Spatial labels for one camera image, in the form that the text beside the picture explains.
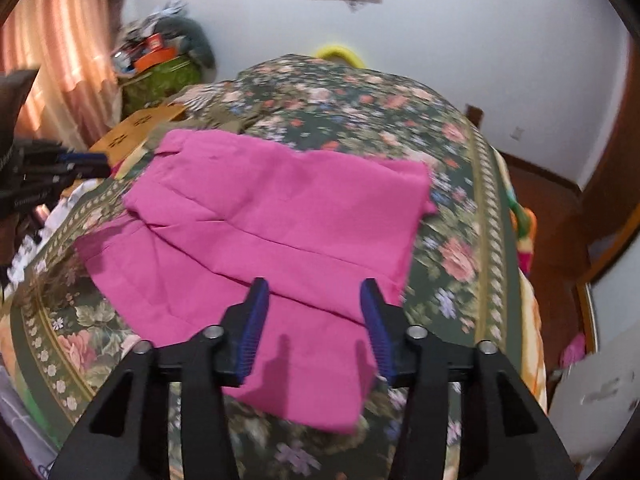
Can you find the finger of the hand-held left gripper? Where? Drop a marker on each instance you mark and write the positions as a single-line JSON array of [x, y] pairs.
[[75, 160]]

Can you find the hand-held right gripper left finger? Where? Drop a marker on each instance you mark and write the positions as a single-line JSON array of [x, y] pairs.
[[252, 321]]

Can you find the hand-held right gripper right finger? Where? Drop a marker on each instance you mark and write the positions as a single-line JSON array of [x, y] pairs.
[[376, 321]]

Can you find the pink pants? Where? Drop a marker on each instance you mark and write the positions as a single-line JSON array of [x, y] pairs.
[[260, 240]]

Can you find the cardboard box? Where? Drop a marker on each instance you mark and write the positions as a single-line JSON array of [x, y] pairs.
[[135, 132]]

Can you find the peach curtain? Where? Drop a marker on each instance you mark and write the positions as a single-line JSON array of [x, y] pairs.
[[55, 55]]

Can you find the pile of clutter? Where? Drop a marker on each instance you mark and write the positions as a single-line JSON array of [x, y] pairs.
[[157, 55]]

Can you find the colourful blanket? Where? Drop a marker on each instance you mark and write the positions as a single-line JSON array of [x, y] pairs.
[[527, 240]]

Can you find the floral green bedspread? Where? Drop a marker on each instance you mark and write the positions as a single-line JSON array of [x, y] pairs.
[[350, 125]]

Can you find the wooden door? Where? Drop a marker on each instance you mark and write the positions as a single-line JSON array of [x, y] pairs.
[[612, 160]]

